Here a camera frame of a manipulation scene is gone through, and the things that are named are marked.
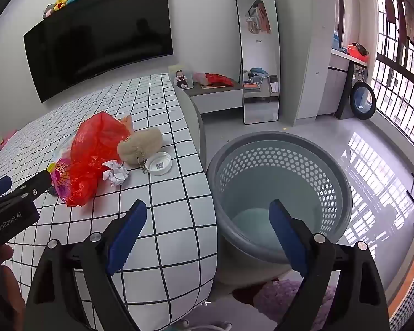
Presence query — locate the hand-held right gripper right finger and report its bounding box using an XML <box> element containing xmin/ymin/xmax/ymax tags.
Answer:
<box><xmin>268</xmin><ymin>199</ymin><xmax>390</xmax><ymax>331</ymax></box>

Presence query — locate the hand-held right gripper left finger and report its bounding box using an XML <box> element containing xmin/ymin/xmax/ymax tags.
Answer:
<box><xmin>28</xmin><ymin>199</ymin><xmax>148</xmax><ymax>331</ymax></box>

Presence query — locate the pink mesh toy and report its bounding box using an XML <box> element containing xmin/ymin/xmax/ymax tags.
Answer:
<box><xmin>47</xmin><ymin>158</ymin><xmax>73</xmax><ymax>204</ymax></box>

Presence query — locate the red plastic bag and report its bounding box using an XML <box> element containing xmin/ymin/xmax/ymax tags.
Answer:
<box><xmin>66</xmin><ymin>111</ymin><xmax>132</xmax><ymax>207</ymax></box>

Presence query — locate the white paper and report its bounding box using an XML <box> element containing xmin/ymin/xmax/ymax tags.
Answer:
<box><xmin>102</xmin><ymin>160</ymin><xmax>129</xmax><ymax>187</ymax></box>

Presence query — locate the grey perforated laundry basket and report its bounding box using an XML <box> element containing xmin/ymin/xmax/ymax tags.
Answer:
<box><xmin>206</xmin><ymin>131</ymin><xmax>353</xmax><ymax>285</ymax></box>

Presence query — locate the white round lid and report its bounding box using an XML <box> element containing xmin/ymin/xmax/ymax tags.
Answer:
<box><xmin>145</xmin><ymin>152</ymin><xmax>173</xmax><ymax>176</ymax></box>

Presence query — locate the beige plush pouch with chain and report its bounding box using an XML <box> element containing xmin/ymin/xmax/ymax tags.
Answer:
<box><xmin>116</xmin><ymin>127</ymin><xmax>163</xmax><ymax>175</ymax></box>

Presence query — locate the orange snack packet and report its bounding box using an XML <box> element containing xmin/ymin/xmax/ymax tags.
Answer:
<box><xmin>119</xmin><ymin>114</ymin><xmax>134</xmax><ymax>133</ymax></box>

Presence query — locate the person's left hand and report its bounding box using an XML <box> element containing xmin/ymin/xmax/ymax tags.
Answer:
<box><xmin>0</xmin><ymin>243</ymin><xmax>23</xmax><ymax>304</ymax></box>

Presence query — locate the bed with checkered sheet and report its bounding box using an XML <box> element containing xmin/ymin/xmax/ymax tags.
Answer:
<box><xmin>0</xmin><ymin>73</ymin><xmax>217</xmax><ymax>328</ymax></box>

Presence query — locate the purple fluffy rug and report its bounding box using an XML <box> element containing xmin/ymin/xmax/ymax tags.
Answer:
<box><xmin>253</xmin><ymin>279</ymin><xmax>335</xmax><ymax>321</ymax></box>

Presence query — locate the grey nightstand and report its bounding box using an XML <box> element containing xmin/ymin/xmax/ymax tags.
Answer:
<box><xmin>186</xmin><ymin>82</ymin><xmax>244</xmax><ymax>114</ymax></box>

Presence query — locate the washing machine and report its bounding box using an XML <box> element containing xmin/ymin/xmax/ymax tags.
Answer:
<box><xmin>335</xmin><ymin>64</ymin><xmax>377</xmax><ymax>121</ymax></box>

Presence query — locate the grey counter cabinet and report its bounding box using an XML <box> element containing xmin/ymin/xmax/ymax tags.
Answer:
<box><xmin>317</xmin><ymin>48</ymin><xmax>370</xmax><ymax>116</ymax></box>

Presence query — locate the small red bag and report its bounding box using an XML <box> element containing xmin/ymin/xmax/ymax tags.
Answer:
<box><xmin>205</xmin><ymin>73</ymin><xmax>235</xmax><ymax>88</ymax></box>

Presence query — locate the tall white wardrobe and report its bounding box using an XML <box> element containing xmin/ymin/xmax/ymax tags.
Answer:
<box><xmin>286</xmin><ymin>0</ymin><xmax>333</xmax><ymax>121</ymax></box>

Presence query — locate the standing floor mirror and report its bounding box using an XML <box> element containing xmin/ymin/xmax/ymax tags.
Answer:
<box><xmin>233</xmin><ymin>0</ymin><xmax>281</xmax><ymax>125</ymax></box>

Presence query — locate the black window grille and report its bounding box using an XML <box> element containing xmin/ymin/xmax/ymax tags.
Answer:
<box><xmin>367</xmin><ymin>0</ymin><xmax>414</xmax><ymax>162</ymax></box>

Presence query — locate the red basin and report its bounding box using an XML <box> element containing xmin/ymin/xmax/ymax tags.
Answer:
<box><xmin>347</xmin><ymin>42</ymin><xmax>370</xmax><ymax>57</ymax></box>

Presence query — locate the black wall television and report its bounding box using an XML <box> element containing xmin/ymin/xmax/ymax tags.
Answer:
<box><xmin>23</xmin><ymin>0</ymin><xmax>175</xmax><ymax>103</ymax></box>

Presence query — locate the photo frame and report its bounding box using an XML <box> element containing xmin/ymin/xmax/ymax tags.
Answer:
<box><xmin>168</xmin><ymin>65</ymin><xmax>194</xmax><ymax>90</ymax></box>

